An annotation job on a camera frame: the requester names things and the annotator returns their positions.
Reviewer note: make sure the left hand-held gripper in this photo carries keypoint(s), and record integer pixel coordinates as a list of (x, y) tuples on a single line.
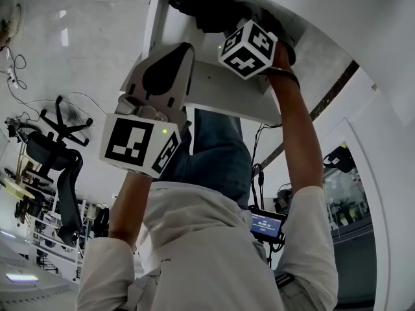
[(129, 141)]

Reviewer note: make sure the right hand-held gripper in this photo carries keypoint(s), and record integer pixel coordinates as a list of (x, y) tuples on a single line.
[(249, 49)]

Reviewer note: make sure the black cloth item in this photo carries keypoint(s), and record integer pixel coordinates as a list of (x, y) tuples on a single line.
[(210, 8)]

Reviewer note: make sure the person's right forearm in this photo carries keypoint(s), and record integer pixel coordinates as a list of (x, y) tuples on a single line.
[(298, 134)]

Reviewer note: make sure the person's left forearm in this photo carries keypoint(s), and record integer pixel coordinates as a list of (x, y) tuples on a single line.
[(129, 209)]

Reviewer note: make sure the person's blue jeans legs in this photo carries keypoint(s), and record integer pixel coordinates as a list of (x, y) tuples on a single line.
[(217, 154)]

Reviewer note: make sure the black office chair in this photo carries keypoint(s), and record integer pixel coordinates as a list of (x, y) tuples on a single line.
[(48, 151)]

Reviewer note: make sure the black backpack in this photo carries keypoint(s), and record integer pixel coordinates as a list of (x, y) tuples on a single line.
[(338, 160)]

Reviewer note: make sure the white power strip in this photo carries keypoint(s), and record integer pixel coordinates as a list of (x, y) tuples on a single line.
[(11, 76)]

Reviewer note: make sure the black floor equipment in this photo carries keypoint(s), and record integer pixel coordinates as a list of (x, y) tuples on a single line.
[(19, 130)]

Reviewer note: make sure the person's white shirt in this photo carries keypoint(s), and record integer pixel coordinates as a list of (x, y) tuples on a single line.
[(210, 254)]

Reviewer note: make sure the yellow round table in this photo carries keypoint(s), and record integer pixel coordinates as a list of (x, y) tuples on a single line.
[(17, 190)]

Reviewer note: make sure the white storage shelving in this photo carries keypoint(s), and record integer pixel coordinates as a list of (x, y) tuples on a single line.
[(45, 235)]

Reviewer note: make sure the dark framed window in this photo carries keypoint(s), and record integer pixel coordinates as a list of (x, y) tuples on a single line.
[(353, 264)]

